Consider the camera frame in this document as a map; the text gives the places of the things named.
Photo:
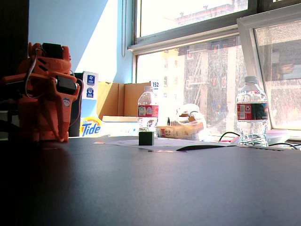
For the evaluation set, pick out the orange gripper black servo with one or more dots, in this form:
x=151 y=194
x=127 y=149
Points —
x=61 y=107

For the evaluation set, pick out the green cube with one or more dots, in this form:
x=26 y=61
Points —
x=145 y=139

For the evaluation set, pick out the orange 3D-printed robot arm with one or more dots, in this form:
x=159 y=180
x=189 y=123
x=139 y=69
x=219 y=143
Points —
x=30 y=113

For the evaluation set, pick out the white numbered grid paper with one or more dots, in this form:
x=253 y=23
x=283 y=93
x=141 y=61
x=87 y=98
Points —
x=169 y=143

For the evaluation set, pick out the Tide detergent cardboard box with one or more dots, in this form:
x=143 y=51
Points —
x=90 y=128

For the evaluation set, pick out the pink tape piece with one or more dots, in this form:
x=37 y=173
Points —
x=98 y=142
x=164 y=150

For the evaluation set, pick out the clear water bottle green-red label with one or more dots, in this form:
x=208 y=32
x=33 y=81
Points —
x=147 y=110

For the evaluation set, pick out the clear plastic bag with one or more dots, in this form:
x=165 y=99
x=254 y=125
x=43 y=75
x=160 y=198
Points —
x=188 y=124

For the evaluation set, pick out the clear water bottle red-black label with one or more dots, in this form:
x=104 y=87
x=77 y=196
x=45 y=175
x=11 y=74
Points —
x=252 y=113

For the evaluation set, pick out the pink pencil case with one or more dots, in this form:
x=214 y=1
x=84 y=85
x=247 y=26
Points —
x=279 y=136

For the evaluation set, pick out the white window screen frame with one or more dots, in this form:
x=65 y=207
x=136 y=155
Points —
x=249 y=47

